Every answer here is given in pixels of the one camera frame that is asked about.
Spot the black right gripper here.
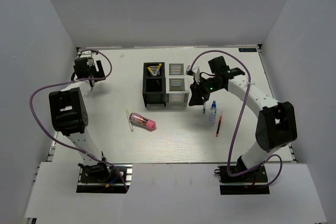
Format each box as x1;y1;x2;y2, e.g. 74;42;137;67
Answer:
190;76;224;106

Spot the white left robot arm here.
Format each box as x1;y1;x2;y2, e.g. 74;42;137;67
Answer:
49;80;111;182

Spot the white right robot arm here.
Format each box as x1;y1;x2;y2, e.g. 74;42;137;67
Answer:
186;56;297;182

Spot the white slotted organizer box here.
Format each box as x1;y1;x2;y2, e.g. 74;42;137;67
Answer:
165;63;189;107

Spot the clear spray bottle blue cap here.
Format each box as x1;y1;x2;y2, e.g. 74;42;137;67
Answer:
208;101;217;126

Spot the red orange pen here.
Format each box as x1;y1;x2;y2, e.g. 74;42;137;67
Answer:
215;110;223;137

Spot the black slotted organizer box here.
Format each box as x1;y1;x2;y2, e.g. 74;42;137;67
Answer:
142;62;166;107

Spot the pink marker set bottle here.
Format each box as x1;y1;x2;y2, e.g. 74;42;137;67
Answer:
130;113;156;131

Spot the pale green capped white marker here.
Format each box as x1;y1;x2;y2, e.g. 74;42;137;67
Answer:
125;109;134;132

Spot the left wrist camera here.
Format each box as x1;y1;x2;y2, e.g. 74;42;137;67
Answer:
76;50;93;59

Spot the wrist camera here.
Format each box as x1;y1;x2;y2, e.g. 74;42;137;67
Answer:
76;50;93;59
186;65;200;83

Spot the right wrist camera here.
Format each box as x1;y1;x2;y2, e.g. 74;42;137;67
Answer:
186;65;200;83

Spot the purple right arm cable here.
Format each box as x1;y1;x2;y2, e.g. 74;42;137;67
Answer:
190;49;284;189

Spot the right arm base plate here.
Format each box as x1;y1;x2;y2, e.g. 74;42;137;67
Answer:
214;166;270;195

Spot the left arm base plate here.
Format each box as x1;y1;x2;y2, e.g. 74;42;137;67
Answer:
76;163;133;194

